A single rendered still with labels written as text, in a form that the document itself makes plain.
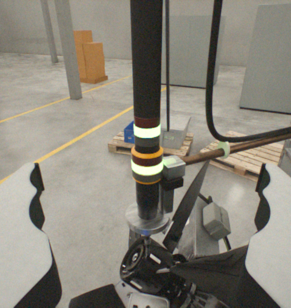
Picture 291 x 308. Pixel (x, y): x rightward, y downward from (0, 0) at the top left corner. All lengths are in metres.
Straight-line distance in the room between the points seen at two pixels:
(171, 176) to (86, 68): 8.33
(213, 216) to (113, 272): 1.39
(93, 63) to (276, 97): 5.58
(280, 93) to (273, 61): 0.68
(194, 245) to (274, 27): 5.19
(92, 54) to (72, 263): 7.04
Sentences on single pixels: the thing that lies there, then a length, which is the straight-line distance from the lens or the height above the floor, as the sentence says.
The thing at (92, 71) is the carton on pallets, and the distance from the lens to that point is 8.47.
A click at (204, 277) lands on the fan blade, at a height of 1.38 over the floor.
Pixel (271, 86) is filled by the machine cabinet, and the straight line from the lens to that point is 5.77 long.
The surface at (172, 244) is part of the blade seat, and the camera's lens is 0.68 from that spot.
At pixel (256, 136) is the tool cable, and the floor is 1.56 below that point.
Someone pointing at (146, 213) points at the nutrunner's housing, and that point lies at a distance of 0.36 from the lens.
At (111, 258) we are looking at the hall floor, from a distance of 2.17.
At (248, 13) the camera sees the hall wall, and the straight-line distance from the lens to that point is 12.37.
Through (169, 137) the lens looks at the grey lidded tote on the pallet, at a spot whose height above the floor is 0.33.
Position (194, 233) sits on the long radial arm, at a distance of 0.80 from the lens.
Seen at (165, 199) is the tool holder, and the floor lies 1.49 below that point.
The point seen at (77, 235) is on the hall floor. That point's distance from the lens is 2.40.
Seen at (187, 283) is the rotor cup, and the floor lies 1.20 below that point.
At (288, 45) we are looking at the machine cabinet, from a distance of 5.67.
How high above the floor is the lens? 1.72
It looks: 29 degrees down
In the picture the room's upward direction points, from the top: straight up
